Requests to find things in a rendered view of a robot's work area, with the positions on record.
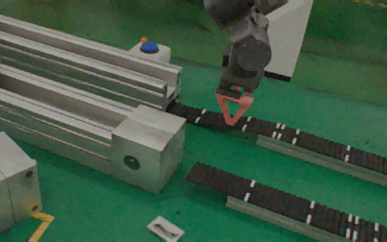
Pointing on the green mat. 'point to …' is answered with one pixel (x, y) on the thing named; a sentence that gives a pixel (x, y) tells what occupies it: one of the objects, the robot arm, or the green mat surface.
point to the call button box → (154, 53)
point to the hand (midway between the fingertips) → (235, 110)
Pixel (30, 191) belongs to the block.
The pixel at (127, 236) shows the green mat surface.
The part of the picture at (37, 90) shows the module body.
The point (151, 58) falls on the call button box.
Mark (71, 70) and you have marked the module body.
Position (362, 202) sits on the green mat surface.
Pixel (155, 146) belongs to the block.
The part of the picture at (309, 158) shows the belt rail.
